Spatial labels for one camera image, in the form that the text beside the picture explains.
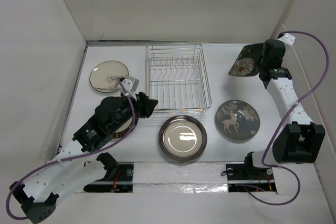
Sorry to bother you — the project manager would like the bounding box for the metal rimmed round plate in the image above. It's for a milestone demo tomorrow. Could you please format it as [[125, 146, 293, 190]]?
[[158, 115, 207, 162]]

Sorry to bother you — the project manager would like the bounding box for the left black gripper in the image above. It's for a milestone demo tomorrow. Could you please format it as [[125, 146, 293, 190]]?
[[109, 91, 157, 133]]

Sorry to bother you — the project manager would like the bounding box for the cream plate with tree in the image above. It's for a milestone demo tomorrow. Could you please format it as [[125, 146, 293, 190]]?
[[89, 60, 129, 93]]

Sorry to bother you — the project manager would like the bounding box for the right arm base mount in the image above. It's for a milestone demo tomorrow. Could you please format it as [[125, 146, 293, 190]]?
[[221, 163, 277, 193]]

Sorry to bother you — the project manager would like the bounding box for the wire dish rack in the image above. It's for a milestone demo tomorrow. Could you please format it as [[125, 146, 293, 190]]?
[[145, 43, 212, 118]]

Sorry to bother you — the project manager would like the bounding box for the grey deer round plate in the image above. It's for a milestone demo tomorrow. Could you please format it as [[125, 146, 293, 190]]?
[[215, 100, 261, 142]]

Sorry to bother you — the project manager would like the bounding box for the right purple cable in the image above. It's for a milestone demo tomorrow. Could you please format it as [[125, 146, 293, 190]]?
[[243, 31, 330, 205]]

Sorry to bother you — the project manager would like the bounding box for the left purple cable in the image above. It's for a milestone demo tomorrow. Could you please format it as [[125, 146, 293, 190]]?
[[5, 79, 136, 221]]

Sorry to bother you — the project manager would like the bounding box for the dark floral rectangular plate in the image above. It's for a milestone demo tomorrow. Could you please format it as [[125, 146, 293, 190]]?
[[228, 43, 265, 77]]

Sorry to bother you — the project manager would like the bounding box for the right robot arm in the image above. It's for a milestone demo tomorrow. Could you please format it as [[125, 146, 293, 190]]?
[[242, 33, 326, 178]]

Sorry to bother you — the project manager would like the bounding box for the cream plate checkered rim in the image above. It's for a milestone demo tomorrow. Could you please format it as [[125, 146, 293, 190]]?
[[111, 117, 139, 139]]

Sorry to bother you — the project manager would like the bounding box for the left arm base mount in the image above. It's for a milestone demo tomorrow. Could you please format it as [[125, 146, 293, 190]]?
[[83, 163, 134, 193]]

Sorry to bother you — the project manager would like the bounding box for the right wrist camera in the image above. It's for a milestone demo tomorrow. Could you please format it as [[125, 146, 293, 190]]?
[[277, 33, 296, 46]]

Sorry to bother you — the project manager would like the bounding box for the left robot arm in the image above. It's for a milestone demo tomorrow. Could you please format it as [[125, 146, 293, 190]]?
[[6, 92, 158, 223]]

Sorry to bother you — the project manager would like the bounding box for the purple cable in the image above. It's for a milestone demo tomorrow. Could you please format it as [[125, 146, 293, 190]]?
[[5, 79, 136, 221], [243, 31, 330, 205]]

